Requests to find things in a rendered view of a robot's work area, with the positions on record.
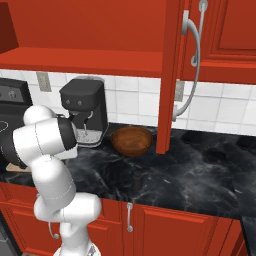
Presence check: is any small silver cabinet handle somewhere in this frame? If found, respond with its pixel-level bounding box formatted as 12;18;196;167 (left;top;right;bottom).
47;221;61;241
125;202;135;234

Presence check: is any brown wooden bowl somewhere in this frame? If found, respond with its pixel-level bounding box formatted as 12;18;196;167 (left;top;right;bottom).
110;125;154;158

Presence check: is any dark red range hood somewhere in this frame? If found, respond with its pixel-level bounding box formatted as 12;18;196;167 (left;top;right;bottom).
0;0;20;55

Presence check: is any light wooden cutting board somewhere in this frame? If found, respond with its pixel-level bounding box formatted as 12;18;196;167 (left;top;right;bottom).
5;162;33;173

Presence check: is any red wall cabinet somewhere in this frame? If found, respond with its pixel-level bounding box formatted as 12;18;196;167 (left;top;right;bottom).
0;0;168;79

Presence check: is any red open cabinet door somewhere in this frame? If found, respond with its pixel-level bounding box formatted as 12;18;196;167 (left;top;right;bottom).
155;0;186;155

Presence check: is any black coffee machine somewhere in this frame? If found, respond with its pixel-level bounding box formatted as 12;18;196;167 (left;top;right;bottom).
58;77;110;149

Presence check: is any red closed cabinet door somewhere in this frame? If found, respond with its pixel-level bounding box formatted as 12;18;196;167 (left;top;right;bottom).
179;0;256;86

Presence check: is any black stove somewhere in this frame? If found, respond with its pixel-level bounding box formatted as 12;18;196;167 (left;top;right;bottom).
0;77;33;168

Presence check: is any black condiment shaker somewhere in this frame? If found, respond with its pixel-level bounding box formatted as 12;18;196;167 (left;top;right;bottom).
132;169;143;198

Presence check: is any curved silver door handle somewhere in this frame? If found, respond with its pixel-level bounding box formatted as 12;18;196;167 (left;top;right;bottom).
171;9;202;123
190;0;210;68

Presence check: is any grey wall outlet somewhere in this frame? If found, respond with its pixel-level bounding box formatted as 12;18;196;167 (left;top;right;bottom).
35;71;53;93
174;79;186;103

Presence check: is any red base cabinet door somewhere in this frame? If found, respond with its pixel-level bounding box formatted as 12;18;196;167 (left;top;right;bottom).
0;184;125;256
132;202;235;256

